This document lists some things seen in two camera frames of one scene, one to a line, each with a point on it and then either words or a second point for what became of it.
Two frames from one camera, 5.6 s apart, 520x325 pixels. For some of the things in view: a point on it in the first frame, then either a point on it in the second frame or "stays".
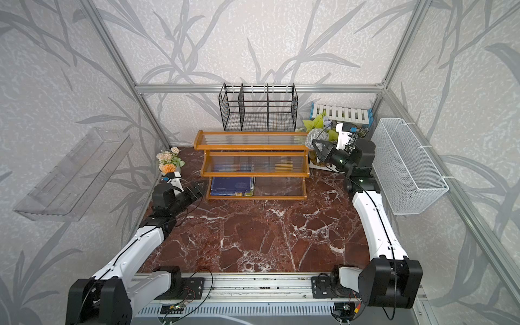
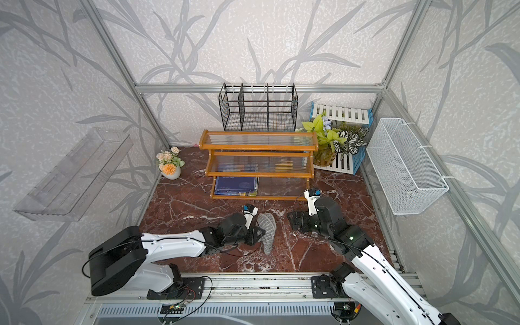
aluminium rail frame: (261, 288) stays
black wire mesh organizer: (258, 107) stays
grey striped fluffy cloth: (317, 134) to (267, 222)
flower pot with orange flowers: (169, 161) stays
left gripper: (196, 190) to (252, 235)
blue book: (241, 186) stays
